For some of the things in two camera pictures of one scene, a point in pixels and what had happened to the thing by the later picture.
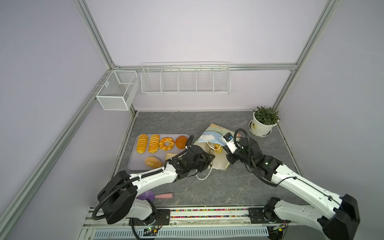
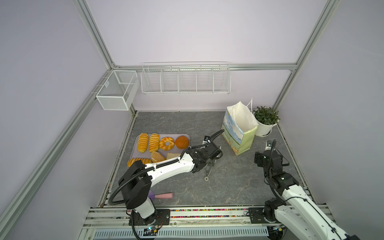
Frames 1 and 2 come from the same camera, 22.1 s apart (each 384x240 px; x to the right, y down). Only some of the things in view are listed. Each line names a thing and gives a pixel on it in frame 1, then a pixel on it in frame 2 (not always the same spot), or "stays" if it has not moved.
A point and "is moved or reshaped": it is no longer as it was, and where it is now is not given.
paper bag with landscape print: [212, 140] -> [239, 126]
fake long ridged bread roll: [218, 148] is moved or reshaped
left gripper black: [208, 160] stays
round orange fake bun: [181, 142] stays
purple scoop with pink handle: [150, 195] stays
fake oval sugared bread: [153, 162] is moved or reshaped
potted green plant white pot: [264, 119] stays
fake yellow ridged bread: [154, 143] stays
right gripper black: [231, 159] -> [259, 159]
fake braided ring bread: [166, 139] stays
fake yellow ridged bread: [142, 140] stays
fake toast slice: [170, 155] stays
